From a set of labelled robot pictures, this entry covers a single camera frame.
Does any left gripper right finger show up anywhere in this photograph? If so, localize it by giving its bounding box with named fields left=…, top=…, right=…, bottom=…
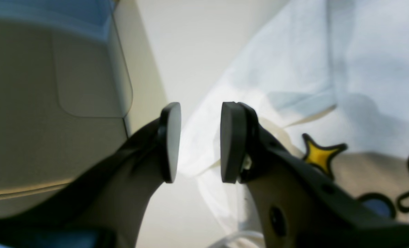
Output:
left=220, top=102, right=409, bottom=248

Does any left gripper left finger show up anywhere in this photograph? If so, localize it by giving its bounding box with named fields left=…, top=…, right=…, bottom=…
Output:
left=0, top=102, right=181, bottom=248

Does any white printed t-shirt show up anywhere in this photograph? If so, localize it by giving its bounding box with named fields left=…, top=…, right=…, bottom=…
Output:
left=178, top=0, right=409, bottom=248

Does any grey front tray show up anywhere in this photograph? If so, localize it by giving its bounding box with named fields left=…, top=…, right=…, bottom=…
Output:
left=0, top=0, right=167, bottom=217

